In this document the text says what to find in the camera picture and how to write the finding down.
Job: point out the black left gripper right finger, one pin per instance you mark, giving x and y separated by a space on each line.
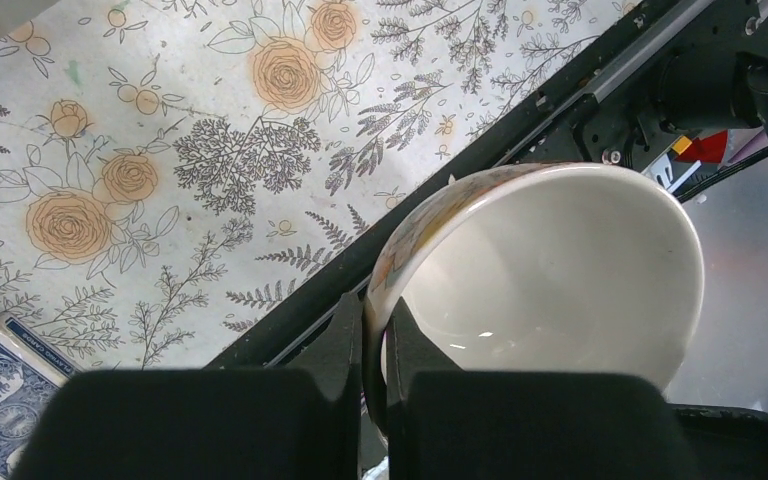
447 423

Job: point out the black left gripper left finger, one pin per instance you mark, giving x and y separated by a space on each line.
299 421

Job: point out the beige floral bowl front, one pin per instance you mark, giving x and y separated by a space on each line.
568 267

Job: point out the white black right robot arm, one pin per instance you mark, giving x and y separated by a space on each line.
716 73

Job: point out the blue playing card box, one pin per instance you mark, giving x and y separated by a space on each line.
31 372

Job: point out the floral patterned table mat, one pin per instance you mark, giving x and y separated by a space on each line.
170 171

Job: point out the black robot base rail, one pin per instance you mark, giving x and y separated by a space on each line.
603 99

